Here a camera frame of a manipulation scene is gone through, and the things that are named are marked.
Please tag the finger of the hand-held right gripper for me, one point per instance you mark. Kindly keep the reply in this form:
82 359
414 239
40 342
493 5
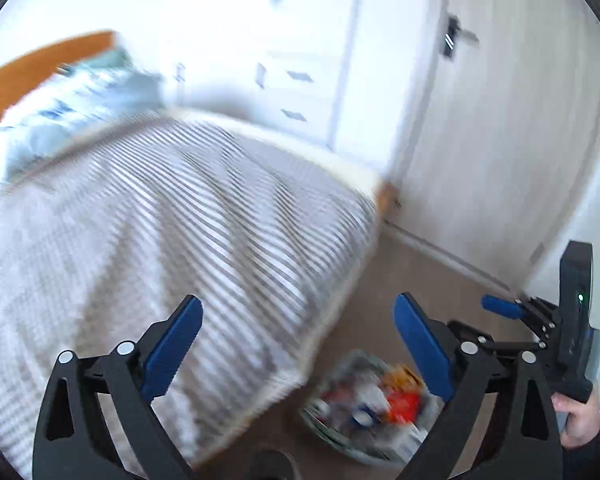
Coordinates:
502 306
472 331

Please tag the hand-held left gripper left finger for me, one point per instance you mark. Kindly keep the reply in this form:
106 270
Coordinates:
172 345

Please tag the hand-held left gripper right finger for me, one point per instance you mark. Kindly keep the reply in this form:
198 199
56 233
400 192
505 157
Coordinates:
422 350

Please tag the large red snack wrapper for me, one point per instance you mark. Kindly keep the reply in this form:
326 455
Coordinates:
402 405

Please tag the leaf-print lined trash bin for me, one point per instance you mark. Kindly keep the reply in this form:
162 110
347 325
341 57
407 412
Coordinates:
325 420

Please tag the person's right hand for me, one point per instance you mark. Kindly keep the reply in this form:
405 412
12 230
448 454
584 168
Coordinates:
580 425

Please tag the brown checked lace-trimmed bedsheet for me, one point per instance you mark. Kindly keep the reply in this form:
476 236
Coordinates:
180 210

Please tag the grey slipper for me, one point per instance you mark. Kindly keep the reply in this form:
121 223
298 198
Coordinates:
275 467

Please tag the white wood-grain door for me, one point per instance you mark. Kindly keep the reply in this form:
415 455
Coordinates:
505 135

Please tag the blue-white pillow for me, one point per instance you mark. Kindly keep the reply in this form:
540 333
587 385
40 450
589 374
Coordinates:
55 110

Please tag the wooden bed headboard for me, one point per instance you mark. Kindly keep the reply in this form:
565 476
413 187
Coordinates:
20 75

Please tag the white wardrobe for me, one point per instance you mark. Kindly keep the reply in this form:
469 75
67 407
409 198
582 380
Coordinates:
220 20

